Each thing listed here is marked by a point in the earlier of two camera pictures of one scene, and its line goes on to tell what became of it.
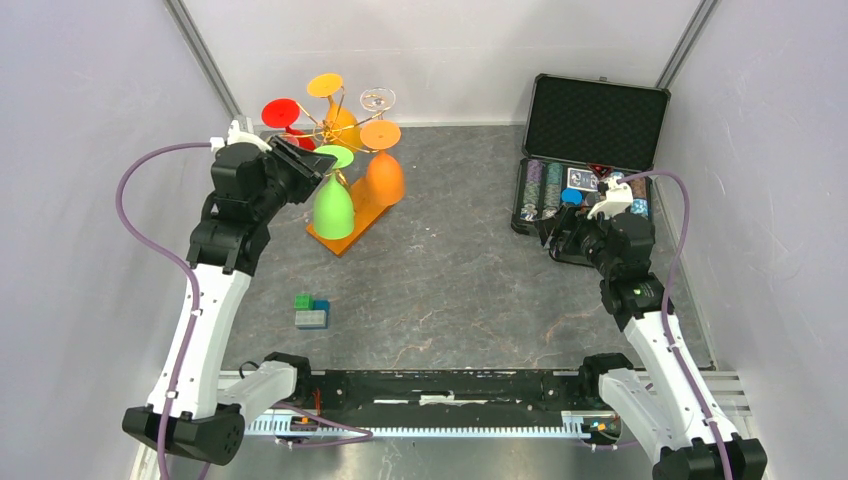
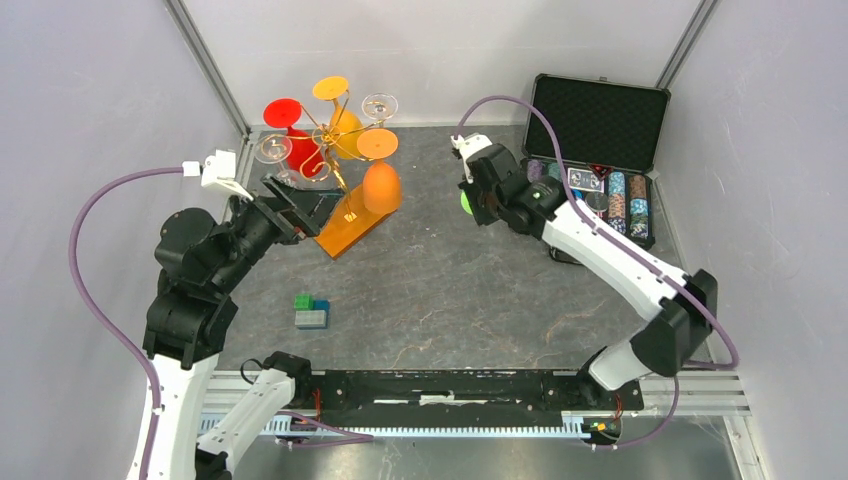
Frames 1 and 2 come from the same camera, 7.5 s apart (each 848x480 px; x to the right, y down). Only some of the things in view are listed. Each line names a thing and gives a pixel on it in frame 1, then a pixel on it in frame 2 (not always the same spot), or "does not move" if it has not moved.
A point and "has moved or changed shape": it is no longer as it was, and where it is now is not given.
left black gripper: (309, 169) to (311, 209)
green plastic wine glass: (334, 217) to (464, 201)
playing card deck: (582, 179) does not move
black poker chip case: (581, 130) does not move
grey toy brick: (311, 318) does not move
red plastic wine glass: (284, 113) does not move
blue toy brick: (322, 304) does not move
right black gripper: (573, 218) to (482, 216)
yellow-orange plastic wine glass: (341, 124) does not move
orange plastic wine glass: (384, 174) has moved or changed shape
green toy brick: (303, 302) does not move
